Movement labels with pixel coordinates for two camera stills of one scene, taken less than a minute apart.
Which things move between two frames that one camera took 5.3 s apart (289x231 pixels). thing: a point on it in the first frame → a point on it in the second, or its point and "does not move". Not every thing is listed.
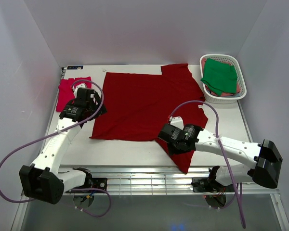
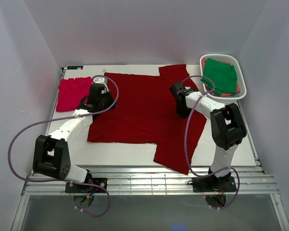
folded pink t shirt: [66, 95] does not move
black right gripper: [173, 150] → [182, 114]
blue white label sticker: [72, 67] does not move
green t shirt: [220, 77] does not move
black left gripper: [98, 101] → [112, 104]
